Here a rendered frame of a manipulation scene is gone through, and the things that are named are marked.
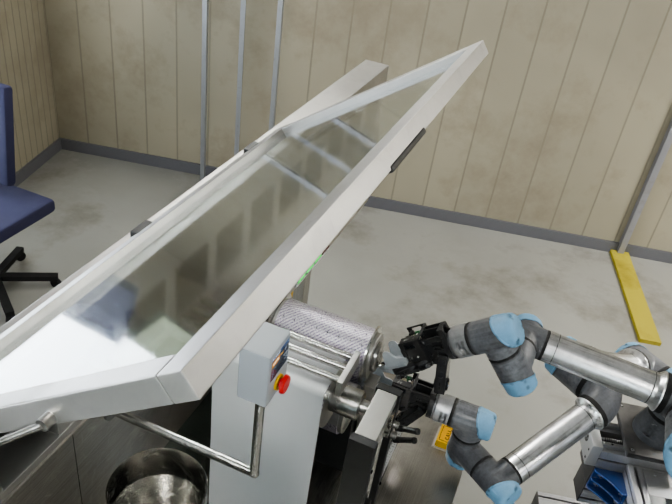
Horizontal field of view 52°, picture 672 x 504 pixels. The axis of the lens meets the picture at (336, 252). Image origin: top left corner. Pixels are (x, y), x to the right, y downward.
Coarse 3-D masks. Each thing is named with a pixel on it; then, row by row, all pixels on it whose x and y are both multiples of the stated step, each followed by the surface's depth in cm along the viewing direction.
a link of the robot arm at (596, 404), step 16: (592, 384) 177; (576, 400) 178; (592, 400) 174; (608, 400) 174; (560, 416) 175; (576, 416) 173; (592, 416) 173; (608, 416) 173; (544, 432) 172; (560, 432) 171; (576, 432) 172; (528, 448) 169; (544, 448) 169; (560, 448) 170; (480, 464) 169; (496, 464) 169; (512, 464) 167; (528, 464) 167; (544, 464) 169; (480, 480) 168; (496, 480) 165; (512, 480) 165; (496, 496) 164; (512, 496) 164
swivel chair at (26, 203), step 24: (0, 96) 311; (0, 120) 317; (0, 144) 322; (0, 168) 328; (0, 192) 339; (24, 192) 342; (0, 216) 322; (24, 216) 325; (0, 240) 314; (0, 264) 360; (0, 288) 344
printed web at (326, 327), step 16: (288, 304) 168; (304, 304) 169; (288, 320) 165; (304, 320) 165; (320, 320) 165; (336, 320) 165; (352, 320) 168; (320, 336) 163; (336, 336) 162; (352, 336) 162; (368, 336) 162; (352, 352) 161; (320, 416) 135; (336, 416) 154; (336, 432) 158
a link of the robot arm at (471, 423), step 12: (456, 408) 169; (468, 408) 169; (480, 408) 170; (456, 420) 169; (468, 420) 168; (480, 420) 168; (492, 420) 168; (456, 432) 172; (468, 432) 169; (480, 432) 168
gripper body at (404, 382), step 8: (400, 376) 175; (408, 376) 175; (416, 376) 175; (392, 384) 171; (400, 384) 172; (408, 384) 172; (416, 384) 173; (424, 384) 174; (432, 384) 173; (408, 392) 171; (416, 392) 172; (424, 392) 173; (432, 392) 171; (408, 400) 172; (416, 400) 174; (424, 400) 173; (432, 400) 171; (400, 408) 175; (408, 408) 175; (424, 408) 174; (432, 408) 171
